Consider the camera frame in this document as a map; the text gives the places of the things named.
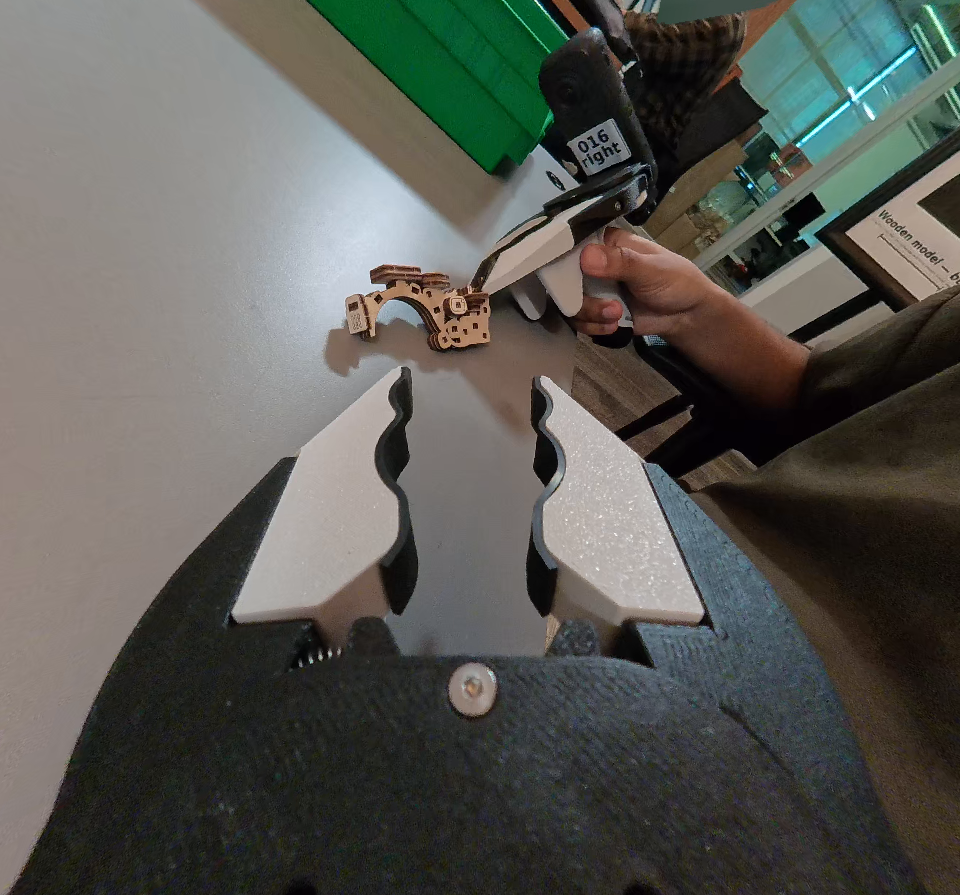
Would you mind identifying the glass partition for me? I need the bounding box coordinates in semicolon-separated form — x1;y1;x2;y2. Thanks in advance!
697;0;960;289

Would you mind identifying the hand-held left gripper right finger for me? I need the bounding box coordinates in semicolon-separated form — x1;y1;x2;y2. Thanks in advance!
527;375;708;649

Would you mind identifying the wooden bridge model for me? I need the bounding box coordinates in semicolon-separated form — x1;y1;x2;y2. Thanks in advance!
345;263;494;352

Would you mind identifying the person's right hand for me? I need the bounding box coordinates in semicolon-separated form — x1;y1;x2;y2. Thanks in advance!
573;231;732;345

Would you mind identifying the person's right forearm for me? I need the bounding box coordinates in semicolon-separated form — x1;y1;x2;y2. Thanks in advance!
667;265;819;416

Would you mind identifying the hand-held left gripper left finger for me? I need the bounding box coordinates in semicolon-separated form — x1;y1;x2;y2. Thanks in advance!
231;366;420;645

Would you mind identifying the green plastic bin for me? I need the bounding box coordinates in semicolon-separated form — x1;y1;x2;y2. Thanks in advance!
238;0;571;178

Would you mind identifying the grey desk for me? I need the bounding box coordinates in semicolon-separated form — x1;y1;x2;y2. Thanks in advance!
0;0;582;895

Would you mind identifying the black framed sign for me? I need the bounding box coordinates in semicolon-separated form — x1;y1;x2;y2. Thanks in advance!
813;152;960;311

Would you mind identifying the person's brown clothing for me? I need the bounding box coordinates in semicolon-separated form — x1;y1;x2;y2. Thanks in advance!
686;287;960;895

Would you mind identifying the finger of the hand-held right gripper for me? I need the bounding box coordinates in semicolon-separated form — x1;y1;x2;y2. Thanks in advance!
469;193;594;289
471;222;577;300

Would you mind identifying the white box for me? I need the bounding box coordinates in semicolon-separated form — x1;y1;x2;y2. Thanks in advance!
536;126;582;195

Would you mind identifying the brown wooden furniture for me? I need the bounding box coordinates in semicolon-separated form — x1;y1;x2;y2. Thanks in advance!
648;133;762;255

